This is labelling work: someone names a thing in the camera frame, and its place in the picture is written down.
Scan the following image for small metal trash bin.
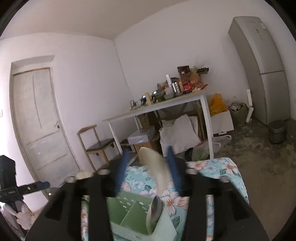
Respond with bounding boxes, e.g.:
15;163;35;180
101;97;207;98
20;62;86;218
268;120;287;144

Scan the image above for grey refrigerator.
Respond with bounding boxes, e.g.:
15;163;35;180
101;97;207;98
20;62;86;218
228;16;290;125

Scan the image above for white pillow bag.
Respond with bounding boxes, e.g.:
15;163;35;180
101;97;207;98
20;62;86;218
159;114;201;157

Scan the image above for green utensil caddy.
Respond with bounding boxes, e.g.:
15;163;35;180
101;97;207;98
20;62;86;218
107;191;177;240

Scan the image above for wooden chair black seat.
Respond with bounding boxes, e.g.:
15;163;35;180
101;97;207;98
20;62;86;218
77;125;120;171

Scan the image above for metal spoon in caddy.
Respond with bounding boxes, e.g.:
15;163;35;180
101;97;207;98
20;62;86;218
146;196;163;234

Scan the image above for white box under desk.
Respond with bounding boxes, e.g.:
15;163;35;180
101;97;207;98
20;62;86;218
211;110;234;135

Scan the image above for left hand white glove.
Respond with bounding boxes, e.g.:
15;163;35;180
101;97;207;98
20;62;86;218
1;203;41;231

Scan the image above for red packages on desk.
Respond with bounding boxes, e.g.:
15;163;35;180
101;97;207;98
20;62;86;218
181;81;208;93

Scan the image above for white door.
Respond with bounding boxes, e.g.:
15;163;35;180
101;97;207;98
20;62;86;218
12;68;79;182

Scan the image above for floral tablecloth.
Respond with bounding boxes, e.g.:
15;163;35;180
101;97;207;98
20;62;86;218
81;157;250;241

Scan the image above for grey flat box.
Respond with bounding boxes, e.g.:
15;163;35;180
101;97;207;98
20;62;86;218
127;127;156;145

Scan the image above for cardboard box under desk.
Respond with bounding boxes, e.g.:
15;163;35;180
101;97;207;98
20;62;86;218
134;140;159;153

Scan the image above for white desk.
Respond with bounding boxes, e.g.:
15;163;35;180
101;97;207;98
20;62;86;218
103;90;214;159

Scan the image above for metal toaster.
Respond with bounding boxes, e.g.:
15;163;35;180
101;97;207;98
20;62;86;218
171;81;183;96

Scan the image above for yellow plastic bag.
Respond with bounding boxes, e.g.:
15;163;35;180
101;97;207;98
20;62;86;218
209;93;228;116

